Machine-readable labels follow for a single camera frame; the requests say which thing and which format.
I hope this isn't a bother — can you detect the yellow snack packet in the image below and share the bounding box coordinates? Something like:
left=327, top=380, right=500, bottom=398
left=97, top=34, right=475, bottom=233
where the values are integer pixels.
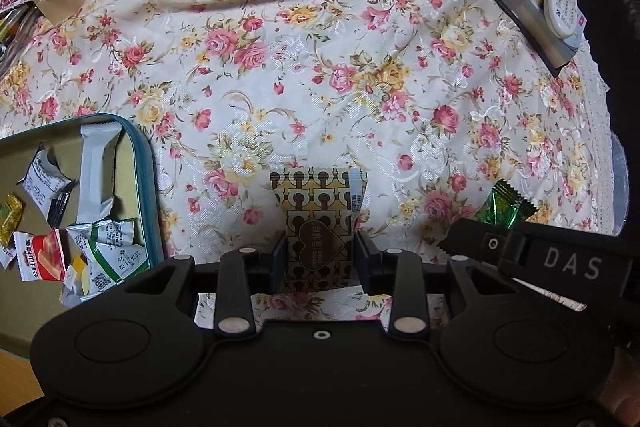
left=62, top=254, right=94, bottom=306

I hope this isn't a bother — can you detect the gold patterned snack packet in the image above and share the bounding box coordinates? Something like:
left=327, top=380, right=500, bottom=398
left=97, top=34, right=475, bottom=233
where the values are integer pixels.
left=269, top=166, right=369, bottom=296

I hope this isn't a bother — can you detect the small gold candy packet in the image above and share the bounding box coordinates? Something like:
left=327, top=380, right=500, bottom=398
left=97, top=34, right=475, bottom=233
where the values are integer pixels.
left=0, top=192, right=25, bottom=244

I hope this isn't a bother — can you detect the floral tablecloth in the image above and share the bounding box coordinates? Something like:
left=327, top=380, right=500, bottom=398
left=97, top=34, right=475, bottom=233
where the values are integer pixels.
left=0, top=0, right=627, bottom=325

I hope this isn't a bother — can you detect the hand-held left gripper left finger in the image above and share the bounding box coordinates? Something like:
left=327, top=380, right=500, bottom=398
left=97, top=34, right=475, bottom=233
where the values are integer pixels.
left=122, top=232, right=287, bottom=341

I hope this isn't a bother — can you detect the white blue snack packet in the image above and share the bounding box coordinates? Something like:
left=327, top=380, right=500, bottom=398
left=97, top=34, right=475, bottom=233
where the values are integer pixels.
left=17, top=145, right=71, bottom=228

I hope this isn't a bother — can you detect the dark green candy packet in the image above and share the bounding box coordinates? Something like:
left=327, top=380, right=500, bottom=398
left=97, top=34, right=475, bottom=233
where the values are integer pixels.
left=474, top=180, right=539, bottom=228

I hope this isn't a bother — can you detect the red white snack packet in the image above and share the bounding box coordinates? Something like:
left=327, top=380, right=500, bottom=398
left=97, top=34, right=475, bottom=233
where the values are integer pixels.
left=12, top=229, right=69, bottom=282

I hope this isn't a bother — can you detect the green white leaf-print packet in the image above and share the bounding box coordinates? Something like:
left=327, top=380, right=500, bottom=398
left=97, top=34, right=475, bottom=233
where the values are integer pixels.
left=67, top=217, right=151, bottom=294

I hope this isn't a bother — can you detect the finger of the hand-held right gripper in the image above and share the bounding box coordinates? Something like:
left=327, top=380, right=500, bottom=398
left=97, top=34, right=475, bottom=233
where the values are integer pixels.
left=438, top=217, right=512, bottom=272

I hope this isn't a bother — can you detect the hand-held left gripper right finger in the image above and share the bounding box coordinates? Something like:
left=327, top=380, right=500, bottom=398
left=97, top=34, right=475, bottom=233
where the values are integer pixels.
left=352, top=232, right=526, bottom=342

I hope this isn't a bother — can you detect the gold tin tray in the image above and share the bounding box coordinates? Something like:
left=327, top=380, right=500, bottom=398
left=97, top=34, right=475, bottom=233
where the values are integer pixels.
left=0, top=112, right=165, bottom=310

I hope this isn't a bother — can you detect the grey long snack packet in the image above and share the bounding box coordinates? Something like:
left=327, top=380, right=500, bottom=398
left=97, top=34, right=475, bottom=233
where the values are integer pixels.
left=74, top=124, right=121, bottom=228

